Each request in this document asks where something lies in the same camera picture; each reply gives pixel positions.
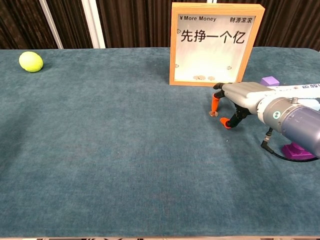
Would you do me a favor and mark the purple two-stud toy brick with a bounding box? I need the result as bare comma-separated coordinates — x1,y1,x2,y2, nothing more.
281,142,317,161

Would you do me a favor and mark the wide white frame post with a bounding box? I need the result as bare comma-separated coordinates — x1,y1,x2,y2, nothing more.
81,0,107,49

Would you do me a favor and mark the wooden box with sign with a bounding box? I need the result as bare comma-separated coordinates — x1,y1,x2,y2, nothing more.
169,1,266,89

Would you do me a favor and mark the teal velvet table cloth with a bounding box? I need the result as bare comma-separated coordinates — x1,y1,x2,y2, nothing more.
0,46,320,238

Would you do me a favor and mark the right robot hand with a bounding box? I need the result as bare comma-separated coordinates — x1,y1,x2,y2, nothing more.
211,81,274,130

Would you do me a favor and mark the purple cube block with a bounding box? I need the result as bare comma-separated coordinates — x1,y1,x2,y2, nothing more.
259,76,280,87

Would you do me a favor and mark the dark brown pleated curtain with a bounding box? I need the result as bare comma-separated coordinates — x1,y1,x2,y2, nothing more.
0,0,320,52

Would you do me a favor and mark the thin grey frame post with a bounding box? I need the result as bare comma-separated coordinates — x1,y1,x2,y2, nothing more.
38,0,64,50

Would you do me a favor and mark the white printed tube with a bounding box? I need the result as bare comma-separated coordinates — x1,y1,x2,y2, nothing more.
268,83,320,99

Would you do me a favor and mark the yellow-green tennis ball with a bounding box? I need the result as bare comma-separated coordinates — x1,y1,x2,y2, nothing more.
18,51,44,73

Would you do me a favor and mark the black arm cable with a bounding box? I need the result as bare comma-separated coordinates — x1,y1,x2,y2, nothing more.
260,127,320,163

